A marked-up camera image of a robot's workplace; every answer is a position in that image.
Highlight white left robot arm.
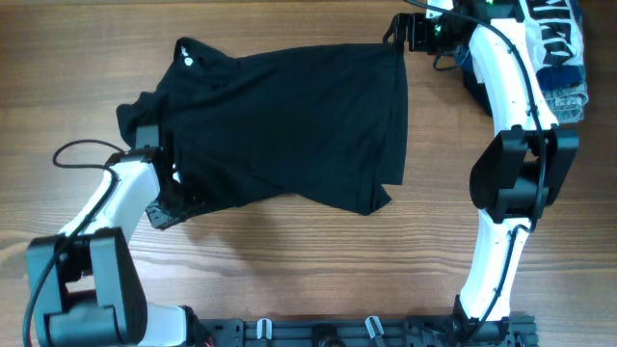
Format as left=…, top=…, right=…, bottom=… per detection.
left=22, top=125, right=214, bottom=346

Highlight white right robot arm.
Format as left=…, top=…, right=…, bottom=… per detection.
left=383, top=1, right=578, bottom=346

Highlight white printed folded shirt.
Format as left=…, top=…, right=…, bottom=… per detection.
left=520, top=0, right=584, bottom=72

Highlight navy blue folded garment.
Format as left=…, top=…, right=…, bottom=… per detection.
left=455, top=47, right=586, bottom=117

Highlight black t-shirt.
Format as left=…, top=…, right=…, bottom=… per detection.
left=117, top=38, right=408, bottom=215

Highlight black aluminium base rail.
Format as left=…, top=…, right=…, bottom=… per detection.
left=201, top=315, right=539, bottom=347

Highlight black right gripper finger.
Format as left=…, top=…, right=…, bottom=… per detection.
left=391, top=21, right=409, bottom=52
left=383, top=13, right=414, bottom=43

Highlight grey folded garment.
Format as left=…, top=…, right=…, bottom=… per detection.
left=543, top=81, right=589, bottom=123

